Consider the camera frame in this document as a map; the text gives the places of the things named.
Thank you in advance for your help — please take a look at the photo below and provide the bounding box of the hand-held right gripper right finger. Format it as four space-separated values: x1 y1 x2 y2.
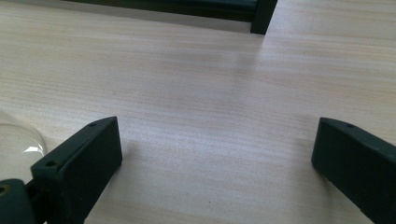
311 117 396 224

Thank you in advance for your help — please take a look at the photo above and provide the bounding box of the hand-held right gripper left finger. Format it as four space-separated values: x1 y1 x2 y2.
30 116 123 224

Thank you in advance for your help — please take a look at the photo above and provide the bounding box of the clear glass dish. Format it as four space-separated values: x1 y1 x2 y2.
0 109 47 182

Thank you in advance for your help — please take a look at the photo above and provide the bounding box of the black metal frame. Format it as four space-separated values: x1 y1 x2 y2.
64 0 279 35

